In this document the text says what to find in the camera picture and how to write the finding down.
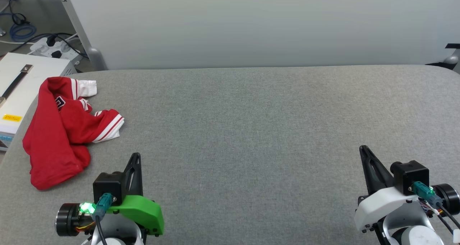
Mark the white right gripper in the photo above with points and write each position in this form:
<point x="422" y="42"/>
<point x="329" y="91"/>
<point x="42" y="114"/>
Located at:
<point x="373" y="209"/>

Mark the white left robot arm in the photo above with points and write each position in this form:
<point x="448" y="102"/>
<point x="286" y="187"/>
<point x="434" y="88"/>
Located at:
<point x="118" y="234"/>

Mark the white power strip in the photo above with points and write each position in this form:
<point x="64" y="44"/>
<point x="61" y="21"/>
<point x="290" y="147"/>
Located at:
<point x="43" y="50"/>

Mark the yellow warning label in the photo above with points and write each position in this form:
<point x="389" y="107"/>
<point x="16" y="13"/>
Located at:
<point x="12" y="118"/>

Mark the white partition panel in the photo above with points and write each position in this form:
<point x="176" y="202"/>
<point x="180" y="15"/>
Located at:
<point x="251" y="22"/>

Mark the white box appliance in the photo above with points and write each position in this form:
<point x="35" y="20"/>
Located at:
<point x="25" y="94"/>

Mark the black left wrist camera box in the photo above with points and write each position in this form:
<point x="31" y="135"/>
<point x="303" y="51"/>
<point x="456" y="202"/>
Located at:
<point x="107" y="184"/>

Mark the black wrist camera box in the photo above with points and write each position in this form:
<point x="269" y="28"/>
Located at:
<point x="107" y="184"/>
<point x="409" y="175"/>

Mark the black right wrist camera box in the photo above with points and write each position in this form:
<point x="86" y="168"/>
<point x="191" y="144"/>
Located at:
<point x="409" y="175"/>

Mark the red white basketball jersey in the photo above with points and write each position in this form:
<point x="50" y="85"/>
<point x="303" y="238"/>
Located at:
<point x="54" y="137"/>

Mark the grey partition leg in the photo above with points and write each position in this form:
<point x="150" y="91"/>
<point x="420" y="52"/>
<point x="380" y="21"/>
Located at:
<point x="96" y="58"/>
<point x="451" y="60"/>

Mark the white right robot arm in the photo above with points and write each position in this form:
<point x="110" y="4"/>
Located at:
<point x="413" y="234"/>

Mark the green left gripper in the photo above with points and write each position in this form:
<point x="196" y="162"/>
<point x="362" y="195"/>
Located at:
<point x="143" y="211"/>

